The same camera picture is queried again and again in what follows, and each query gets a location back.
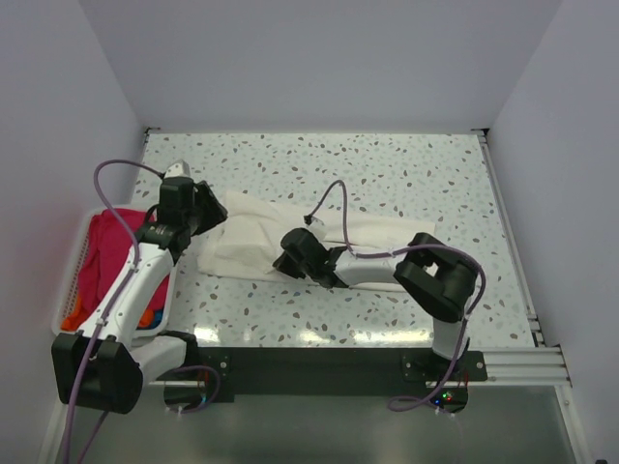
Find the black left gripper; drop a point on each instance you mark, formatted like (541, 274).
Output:
(215, 212)

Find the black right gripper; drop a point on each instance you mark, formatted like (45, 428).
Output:
(283, 263)

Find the white t-shirt red print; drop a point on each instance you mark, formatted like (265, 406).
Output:
(248, 242)

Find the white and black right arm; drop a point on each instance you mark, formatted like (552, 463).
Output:
(444, 281)

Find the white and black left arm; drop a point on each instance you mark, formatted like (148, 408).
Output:
(96, 366)

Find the pink t-shirt in basket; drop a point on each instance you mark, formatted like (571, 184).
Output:
(108, 247)

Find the white plastic laundry basket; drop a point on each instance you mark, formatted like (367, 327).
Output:
(68, 292)

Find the blue garment in basket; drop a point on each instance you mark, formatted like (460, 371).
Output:
(159, 320)

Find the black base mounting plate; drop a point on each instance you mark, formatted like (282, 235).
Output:
(383, 372)

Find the orange garment in basket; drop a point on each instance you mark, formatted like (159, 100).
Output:
(80, 314)

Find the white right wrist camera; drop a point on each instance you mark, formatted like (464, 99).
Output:
(318, 228)

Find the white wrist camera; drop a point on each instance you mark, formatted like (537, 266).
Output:
(318, 228)
(178, 168)

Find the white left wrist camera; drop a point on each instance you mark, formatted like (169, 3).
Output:
(178, 168)

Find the aluminium frame rail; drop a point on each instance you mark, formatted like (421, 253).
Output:
(539, 366)

